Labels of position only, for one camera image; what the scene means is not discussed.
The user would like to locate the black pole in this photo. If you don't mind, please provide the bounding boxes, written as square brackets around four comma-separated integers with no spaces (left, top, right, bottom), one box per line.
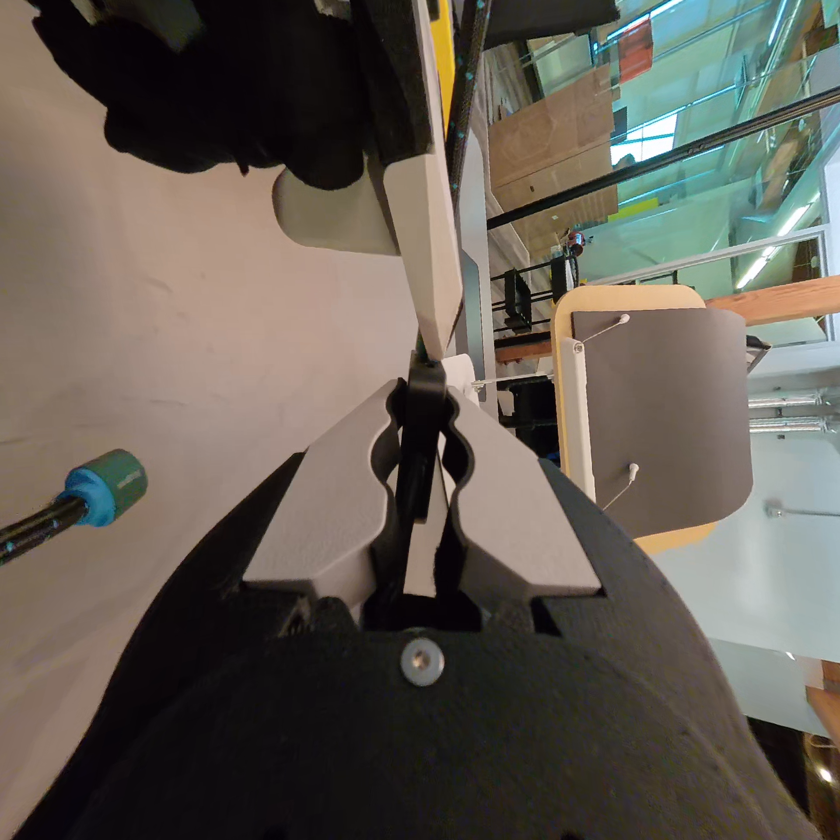
[487,88,840,231]

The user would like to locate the yellow plastic bin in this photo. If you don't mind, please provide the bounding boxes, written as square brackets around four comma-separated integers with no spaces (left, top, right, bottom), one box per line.
[436,0,455,129]

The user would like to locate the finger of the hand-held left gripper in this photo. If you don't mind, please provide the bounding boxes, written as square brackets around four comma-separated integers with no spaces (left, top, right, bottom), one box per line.
[382,0,466,358]

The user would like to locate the metal pipes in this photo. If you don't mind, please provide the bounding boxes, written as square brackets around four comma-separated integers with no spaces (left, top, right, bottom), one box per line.
[748,390,840,434]

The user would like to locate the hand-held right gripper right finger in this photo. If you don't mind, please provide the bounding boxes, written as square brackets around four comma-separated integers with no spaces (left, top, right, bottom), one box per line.
[433,387,603,601]

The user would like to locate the brown cardboard sheet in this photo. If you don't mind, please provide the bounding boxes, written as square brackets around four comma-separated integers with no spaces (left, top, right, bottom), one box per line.
[487,62,623,260]

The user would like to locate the orange poster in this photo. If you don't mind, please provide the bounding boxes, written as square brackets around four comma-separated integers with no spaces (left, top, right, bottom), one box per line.
[617,14,656,83]

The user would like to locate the wood-rimmed dark panel board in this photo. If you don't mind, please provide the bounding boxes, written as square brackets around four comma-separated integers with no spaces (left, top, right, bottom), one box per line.
[551,283,754,557]

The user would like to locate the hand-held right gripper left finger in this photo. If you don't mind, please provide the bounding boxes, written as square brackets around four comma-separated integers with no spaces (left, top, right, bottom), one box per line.
[241,377,408,614]

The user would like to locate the black metal rack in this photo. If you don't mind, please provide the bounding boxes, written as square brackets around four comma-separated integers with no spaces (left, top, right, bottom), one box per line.
[491,252,581,336]

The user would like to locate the person's left hand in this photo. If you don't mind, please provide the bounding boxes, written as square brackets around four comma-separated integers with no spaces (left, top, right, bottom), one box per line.
[31,0,395,193]

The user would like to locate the light wooden beam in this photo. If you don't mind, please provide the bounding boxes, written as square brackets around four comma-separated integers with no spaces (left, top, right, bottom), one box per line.
[705,276,840,326]

